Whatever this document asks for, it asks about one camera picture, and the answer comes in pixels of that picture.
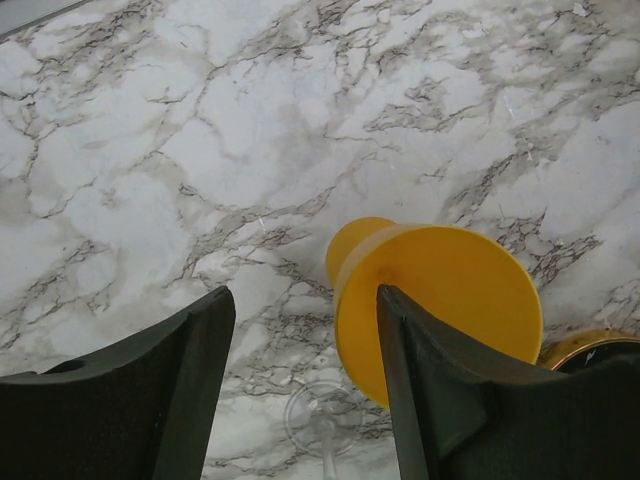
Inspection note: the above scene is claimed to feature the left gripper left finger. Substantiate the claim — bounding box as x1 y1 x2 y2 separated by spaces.
1 286 235 479

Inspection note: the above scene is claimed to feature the gold wire wine glass rack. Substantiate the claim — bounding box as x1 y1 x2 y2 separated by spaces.
538 329 639 374

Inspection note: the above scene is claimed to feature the clear champagne flute front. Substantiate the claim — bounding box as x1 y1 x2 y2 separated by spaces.
284 380 364 480

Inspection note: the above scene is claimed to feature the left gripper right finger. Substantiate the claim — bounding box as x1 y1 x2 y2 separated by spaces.
377 285 639 479

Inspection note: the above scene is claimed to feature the orange plastic wine glass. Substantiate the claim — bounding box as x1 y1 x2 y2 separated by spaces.
325 217 544 407

